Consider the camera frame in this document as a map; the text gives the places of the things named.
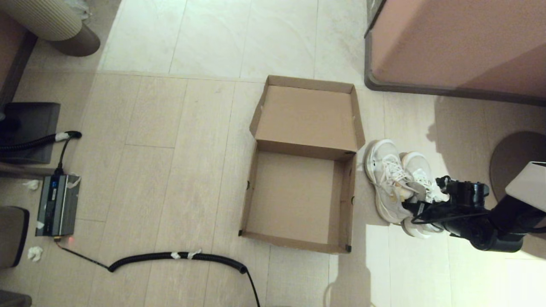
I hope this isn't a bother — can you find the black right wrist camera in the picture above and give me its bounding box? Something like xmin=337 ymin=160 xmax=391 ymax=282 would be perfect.
xmin=435 ymin=175 xmax=490 ymax=206

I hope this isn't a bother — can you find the brown round stand base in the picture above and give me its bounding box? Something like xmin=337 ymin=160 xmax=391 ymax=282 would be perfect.
xmin=490 ymin=131 xmax=546 ymax=202

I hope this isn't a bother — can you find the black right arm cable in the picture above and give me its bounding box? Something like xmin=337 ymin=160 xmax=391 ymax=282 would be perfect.
xmin=410 ymin=204 xmax=487 ymax=226

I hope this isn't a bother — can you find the dark grey rounded pad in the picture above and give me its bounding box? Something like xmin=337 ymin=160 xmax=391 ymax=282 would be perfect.
xmin=0 ymin=291 xmax=33 ymax=307
xmin=0 ymin=207 xmax=30 ymax=269

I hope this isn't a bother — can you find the black corrugated hose white tape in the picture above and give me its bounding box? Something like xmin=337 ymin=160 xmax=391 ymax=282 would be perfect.
xmin=0 ymin=131 xmax=83 ymax=176

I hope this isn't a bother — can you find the black coiled cable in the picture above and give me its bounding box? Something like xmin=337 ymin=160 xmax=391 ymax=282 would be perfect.
xmin=55 ymin=239 xmax=261 ymax=307

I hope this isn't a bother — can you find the white mesh sneaker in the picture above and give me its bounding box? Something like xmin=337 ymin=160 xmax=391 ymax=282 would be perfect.
xmin=365 ymin=139 xmax=421 ymax=224
xmin=401 ymin=151 xmax=449 ymax=238

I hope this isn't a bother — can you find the brown cardboard shoe box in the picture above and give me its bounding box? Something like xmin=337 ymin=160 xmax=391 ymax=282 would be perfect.
xmin=238 ymin=75 xmax=366 ymax=255

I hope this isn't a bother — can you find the grey metal power supply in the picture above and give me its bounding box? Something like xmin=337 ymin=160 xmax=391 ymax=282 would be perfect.
xmin=35 ymin=175 xmax=82 ymax=237

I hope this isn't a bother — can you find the ribbed beige round bin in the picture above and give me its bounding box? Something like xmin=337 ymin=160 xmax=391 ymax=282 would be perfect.
xmin=0 ymin=0 xmax=102 ymax=58

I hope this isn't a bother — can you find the white plastic bag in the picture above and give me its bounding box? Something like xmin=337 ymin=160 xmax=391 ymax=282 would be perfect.
xmin=66 ymin=0 xmax=92 ymax=22

